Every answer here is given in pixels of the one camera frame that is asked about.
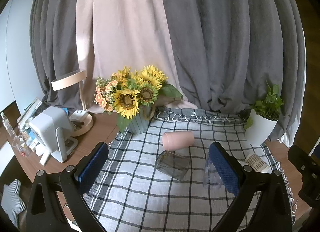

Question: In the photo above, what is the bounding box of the clear measuring cup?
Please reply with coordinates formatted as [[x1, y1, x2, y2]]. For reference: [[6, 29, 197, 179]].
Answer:
[[12, 134, 32, 159]]

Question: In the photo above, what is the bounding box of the small white blue box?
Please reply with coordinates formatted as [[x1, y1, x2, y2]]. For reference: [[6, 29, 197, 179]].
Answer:
[[26, 132, 42, 148]]

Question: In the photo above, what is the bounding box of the checked tablecloth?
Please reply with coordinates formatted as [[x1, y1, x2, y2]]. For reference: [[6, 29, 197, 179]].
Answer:
[[84, 108, 298, 232]]

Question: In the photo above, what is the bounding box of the white plant pot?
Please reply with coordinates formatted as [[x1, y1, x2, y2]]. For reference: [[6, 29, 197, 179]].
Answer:
[[244, 108, 279, 147]]

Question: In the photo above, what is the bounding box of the pink curtain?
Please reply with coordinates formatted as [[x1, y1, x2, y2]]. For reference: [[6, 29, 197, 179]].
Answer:
[[74, 0, 198, 115]]

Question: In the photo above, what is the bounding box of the clear plastic bottle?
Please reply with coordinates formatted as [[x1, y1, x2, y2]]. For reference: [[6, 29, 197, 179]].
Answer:
[[0, 112, 16, 138]]

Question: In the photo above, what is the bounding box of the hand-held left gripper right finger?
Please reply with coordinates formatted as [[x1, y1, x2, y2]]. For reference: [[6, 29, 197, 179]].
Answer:
[[209, 141, 293, 232]]

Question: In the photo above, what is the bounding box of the blue ribbed vase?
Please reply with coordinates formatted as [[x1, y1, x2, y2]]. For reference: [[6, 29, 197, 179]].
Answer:
[[126, 105, 152, 134]]

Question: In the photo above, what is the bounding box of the white desk lamp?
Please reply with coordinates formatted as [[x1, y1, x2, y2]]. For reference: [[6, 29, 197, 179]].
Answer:
[[51, 69, 94, 137]]

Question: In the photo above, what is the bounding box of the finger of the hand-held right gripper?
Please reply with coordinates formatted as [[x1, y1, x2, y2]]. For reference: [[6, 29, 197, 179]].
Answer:
[[287, 145, 320, 208]]

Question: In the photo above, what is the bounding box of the striped star cushion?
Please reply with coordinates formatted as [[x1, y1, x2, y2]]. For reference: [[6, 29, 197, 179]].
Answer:
[[1, 179, 27, 226]]

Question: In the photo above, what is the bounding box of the white projector on stand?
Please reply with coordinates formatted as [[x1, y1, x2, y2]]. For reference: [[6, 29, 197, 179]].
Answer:
[[29, 106, 74, 163]]

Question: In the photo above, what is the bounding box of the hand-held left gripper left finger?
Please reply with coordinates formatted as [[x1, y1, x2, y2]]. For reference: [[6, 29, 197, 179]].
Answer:
[[26, 142, 109, 232]]

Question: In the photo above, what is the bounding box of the white charger block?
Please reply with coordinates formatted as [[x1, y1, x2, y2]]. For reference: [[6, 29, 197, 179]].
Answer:
[[70, 110, 89, 123]]

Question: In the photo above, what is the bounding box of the sunflower bouquet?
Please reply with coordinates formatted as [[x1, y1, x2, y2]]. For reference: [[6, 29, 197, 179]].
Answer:
[[94, 65, 184, 132]]

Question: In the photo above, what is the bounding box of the pink cup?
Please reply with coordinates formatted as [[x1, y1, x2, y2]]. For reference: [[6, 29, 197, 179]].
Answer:
[[162, 131, 195, 151]]

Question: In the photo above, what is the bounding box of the clear plastic cup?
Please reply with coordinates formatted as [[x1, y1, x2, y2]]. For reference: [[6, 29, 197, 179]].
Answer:
[[203, 151, 224, 188]]

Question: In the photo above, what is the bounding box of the green potted plant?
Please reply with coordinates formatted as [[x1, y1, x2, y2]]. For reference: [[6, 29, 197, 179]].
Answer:
[[244, 79, 285, 130]]

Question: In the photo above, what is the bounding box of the row of books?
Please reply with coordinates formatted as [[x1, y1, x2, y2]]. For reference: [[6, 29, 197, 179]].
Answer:
[[17, 97, 43, 133]]

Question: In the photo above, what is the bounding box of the grey curtain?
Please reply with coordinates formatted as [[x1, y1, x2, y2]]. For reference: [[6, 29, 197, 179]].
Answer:
[[155, 0, 307, 147], [29, 0, 84, 113]]

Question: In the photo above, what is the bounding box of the white sheer curtain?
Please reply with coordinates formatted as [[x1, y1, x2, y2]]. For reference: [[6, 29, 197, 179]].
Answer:
[[278, 112, 307, 148]]

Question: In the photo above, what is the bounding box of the grey glass cup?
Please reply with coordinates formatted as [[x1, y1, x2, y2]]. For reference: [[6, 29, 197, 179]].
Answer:
[[155, 150, 191, 181]]

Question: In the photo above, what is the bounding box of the white brown patterned cup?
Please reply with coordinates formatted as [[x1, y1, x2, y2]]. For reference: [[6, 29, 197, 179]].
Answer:
[[244, 153, 272, 173]]

